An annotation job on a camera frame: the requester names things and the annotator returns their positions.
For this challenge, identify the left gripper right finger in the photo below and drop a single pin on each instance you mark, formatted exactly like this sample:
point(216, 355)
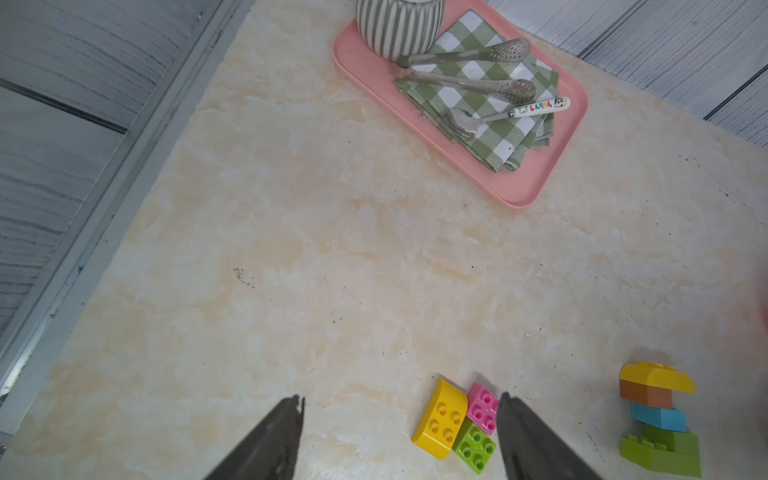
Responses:
point(531, 450)

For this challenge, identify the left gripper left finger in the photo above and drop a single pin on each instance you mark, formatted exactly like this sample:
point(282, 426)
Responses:
point(270, 450)

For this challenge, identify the light green small lego brick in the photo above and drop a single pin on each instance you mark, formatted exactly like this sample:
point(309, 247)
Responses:
point(473, 446)

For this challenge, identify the pink small lego brick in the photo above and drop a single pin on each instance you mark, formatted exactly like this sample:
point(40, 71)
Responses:
point(482, 408)

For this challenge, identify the lime long lego brick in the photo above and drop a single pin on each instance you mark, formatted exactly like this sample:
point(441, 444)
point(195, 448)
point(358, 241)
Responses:
point(655, 457)

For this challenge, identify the brown small lego brick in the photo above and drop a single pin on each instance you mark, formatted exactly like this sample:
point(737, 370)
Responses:
point(650, 396)

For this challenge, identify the cyan small lego brick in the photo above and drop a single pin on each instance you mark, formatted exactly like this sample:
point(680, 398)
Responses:
point(665, 419)

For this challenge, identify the yellow long lego brick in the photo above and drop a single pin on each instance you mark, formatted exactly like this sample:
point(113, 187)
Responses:
point(657, 376)

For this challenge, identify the lime small lego brick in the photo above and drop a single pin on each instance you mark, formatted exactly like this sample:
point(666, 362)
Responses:
point(685, 443)

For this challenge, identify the white utensil on cloth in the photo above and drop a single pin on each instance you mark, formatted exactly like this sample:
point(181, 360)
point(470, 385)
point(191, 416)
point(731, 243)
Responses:
point(466, 125)

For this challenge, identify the green checkered cloth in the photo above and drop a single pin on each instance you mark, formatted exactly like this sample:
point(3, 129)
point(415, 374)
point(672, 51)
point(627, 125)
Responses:
point(501, 144)

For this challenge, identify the pink plastic tray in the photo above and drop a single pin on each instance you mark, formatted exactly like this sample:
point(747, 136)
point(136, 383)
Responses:
point(519, 189)

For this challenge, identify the striped ceramic cup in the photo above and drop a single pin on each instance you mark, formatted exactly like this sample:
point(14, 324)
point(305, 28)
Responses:
point(396, 28)

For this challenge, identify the left aluminium frame post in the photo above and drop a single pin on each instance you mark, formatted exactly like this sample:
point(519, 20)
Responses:
point(94, 95)

